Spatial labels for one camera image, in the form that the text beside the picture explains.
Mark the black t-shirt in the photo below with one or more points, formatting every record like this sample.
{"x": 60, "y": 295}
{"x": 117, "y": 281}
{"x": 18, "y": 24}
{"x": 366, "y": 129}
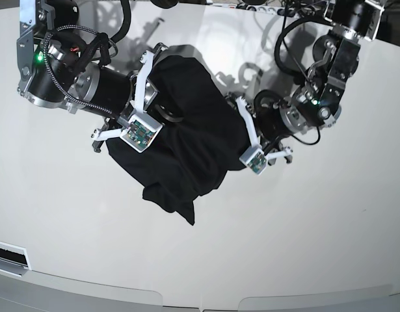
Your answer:
{"x": 190, "y": 158}

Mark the white slotted table fixture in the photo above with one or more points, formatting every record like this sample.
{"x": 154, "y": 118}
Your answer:
{"x": 14, "y": 260}

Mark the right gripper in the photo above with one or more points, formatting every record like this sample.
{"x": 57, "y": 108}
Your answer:
{"x": 158, "y": 105}

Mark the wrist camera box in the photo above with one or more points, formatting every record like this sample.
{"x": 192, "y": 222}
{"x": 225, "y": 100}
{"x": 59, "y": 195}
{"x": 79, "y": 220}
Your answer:
{"x": 254, "y": 159}
{"x": 141, "y": 131}

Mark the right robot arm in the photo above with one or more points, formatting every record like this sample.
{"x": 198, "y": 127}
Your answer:
{"x": 65, "y": 65}

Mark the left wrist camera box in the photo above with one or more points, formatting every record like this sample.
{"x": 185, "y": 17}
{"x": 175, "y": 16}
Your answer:
{"x": 254, "y": 159}

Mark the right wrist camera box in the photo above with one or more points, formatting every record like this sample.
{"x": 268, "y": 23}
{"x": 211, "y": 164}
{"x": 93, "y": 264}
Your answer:
{"x": 141, "y": 131}

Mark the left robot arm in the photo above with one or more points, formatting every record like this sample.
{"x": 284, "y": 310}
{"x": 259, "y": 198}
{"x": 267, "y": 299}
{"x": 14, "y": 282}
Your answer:
{"x": 315, "y": 104}

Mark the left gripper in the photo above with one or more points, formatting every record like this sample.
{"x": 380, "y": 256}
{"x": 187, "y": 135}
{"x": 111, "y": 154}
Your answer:
{"x": 267, "y": 104}

